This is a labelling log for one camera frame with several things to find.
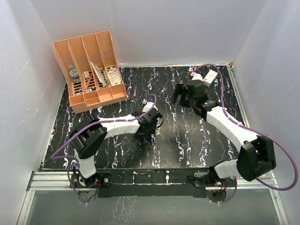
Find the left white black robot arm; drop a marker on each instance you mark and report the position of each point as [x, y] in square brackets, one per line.
[87, 143]

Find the grey round tin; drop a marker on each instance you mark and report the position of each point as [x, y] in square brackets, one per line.
[74, 75]

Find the white packaged card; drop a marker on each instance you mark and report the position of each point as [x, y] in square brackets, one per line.
[99, 74]

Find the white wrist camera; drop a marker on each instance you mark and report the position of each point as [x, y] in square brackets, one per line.
[196, 76]
[146, 105]

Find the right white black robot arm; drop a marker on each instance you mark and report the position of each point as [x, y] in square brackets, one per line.
[256, 152]

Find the white label packet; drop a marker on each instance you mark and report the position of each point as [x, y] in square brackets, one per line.
[114, 76]

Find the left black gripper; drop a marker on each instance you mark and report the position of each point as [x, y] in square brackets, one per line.
[152, 130]

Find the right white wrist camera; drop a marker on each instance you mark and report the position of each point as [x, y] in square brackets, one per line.
[196, 76]

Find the orange pencil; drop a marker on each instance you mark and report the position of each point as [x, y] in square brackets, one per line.
[88, 81]

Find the white red small box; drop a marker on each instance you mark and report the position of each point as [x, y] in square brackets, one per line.
[209, 78]

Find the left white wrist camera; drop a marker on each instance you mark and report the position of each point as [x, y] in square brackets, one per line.
[146, 105]

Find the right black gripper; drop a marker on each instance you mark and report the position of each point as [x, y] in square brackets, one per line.
[180, 89]

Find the orange plastic file organizer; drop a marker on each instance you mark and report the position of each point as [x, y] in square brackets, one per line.
[79, 52]

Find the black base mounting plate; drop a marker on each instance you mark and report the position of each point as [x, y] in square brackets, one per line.
[198, 183]

